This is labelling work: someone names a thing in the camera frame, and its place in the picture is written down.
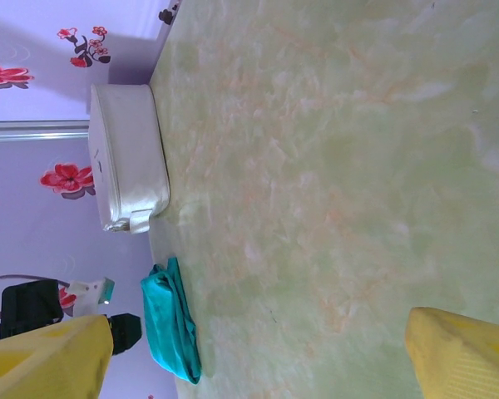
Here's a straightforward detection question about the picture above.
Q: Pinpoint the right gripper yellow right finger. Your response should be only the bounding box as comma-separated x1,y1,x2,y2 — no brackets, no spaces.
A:
404,306,499,399

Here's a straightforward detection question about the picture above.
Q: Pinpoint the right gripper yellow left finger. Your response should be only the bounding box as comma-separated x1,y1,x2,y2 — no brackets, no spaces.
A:
0,313,115,399

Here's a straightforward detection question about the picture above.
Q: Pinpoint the teal printed t-shirt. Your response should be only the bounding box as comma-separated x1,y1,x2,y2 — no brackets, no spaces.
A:
140,256,203,386

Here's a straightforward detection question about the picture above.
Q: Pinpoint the white plastic box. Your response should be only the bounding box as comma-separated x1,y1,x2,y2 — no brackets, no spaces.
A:
86,82,172,235

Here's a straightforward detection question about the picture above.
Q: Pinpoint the grey left arm cable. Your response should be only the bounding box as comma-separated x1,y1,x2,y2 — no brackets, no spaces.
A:
0,272,64,293

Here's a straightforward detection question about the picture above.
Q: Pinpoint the aluminium frame post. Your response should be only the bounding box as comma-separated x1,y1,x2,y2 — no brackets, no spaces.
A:
0,119,91,144

